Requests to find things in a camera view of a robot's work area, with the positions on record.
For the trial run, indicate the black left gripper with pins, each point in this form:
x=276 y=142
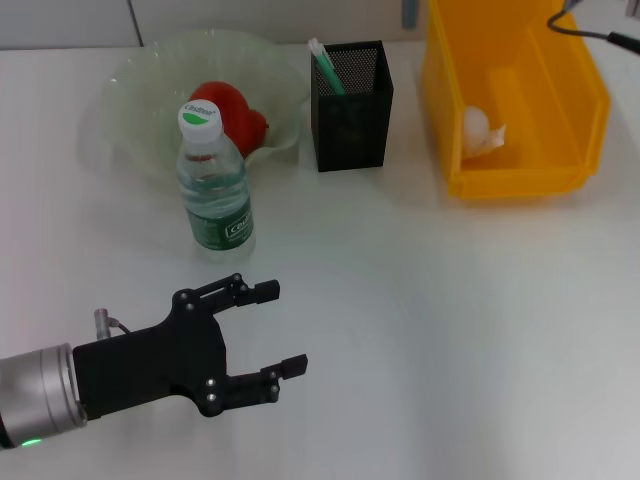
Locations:
x=150 y=365

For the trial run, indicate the clear bottle with green label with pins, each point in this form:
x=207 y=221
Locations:
x=215 y=200

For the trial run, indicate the red-orange fruit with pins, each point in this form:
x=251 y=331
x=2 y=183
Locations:
x=235 y=110

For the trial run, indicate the green pen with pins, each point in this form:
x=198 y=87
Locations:
x=327 y=67

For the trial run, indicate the white paper ball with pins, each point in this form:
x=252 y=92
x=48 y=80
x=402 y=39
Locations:
x=480 y=132

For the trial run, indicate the black mesh pen holder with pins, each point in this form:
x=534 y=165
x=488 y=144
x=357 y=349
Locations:
x=355 y=130

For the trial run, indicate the green glass fruit plate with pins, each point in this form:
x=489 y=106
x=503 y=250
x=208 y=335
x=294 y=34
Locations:
x=145 y=90

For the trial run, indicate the yellow plastic bin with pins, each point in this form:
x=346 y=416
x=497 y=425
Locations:
x=515 y=65

